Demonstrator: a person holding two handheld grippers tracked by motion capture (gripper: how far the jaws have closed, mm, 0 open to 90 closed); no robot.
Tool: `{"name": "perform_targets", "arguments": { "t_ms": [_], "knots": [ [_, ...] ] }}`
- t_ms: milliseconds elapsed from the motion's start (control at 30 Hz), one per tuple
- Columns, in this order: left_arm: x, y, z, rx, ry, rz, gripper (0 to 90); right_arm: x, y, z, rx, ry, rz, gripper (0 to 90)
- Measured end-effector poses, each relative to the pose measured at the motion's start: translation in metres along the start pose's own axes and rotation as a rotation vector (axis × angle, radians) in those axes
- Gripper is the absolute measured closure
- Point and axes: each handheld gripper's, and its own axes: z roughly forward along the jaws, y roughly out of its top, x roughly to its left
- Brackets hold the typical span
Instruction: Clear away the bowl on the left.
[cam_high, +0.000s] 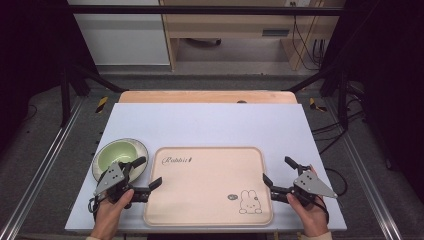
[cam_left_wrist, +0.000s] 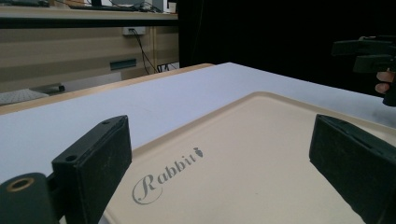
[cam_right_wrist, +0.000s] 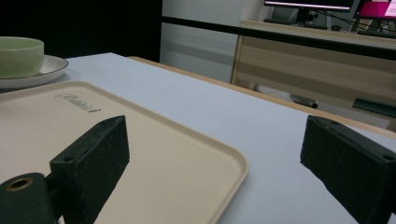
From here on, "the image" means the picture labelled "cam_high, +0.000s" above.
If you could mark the black curtain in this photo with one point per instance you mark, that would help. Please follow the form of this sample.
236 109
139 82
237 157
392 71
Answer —
386 76
30 60

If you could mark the white wall socket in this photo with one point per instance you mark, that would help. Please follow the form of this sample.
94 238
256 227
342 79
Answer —
298 2

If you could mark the yellow black tape piece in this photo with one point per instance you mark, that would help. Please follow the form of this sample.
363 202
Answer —
102 104
313 104

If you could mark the black metal frame stand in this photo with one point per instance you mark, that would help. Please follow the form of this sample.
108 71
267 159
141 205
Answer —
342 100
65 100

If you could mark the light wooden desk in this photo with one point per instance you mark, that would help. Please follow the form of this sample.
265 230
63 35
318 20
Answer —
226 25

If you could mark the person's right hand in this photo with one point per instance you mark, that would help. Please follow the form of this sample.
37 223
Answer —
310 216

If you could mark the aluminium floor rail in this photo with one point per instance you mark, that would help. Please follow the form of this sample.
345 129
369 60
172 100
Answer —
370 180
40 170

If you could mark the green ceramic bowl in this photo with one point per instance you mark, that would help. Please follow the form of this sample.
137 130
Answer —
116 155

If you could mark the white cabinet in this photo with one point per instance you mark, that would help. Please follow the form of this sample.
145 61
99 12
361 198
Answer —
123 36

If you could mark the person's left hand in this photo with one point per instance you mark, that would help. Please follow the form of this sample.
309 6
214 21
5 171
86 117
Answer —
108 213

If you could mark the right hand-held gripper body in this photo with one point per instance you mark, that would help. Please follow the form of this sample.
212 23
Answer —
310 185

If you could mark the wooden table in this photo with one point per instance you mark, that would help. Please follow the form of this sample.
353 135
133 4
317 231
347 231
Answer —
186 96

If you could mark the beige tray with rabbit print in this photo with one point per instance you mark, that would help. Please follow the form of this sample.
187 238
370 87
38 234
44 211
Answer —
206 190

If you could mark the black horizontal frame bar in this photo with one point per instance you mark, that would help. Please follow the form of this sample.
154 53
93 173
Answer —
200 10

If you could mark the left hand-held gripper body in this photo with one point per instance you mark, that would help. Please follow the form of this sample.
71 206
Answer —
111 178

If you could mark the white board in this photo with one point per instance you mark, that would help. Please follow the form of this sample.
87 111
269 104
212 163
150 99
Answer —
206 123

